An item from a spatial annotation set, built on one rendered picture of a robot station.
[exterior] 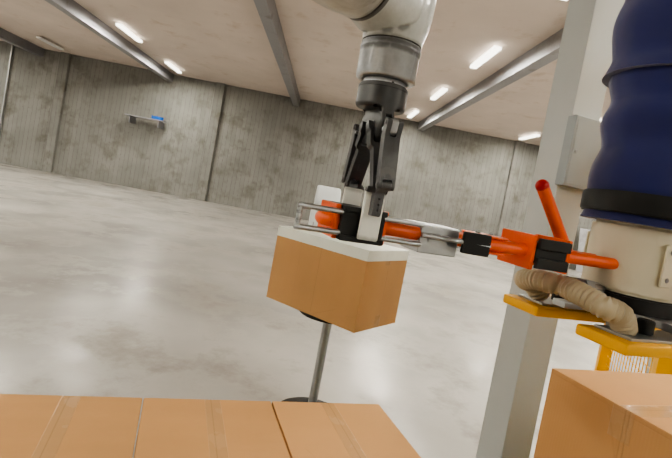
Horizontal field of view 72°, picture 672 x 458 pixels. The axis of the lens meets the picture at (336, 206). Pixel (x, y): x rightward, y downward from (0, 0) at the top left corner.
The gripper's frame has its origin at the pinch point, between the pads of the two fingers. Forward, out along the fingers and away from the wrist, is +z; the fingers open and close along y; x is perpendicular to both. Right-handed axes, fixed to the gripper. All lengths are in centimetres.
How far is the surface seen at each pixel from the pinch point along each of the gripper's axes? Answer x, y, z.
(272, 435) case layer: -11, 61, 70
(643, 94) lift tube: -50, -1, -31
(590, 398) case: -66, 10, 32
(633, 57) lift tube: -48, 1, -37
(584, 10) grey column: -127, 101, -99
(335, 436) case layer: -30, 60, 70
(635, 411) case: -68, 1, 30
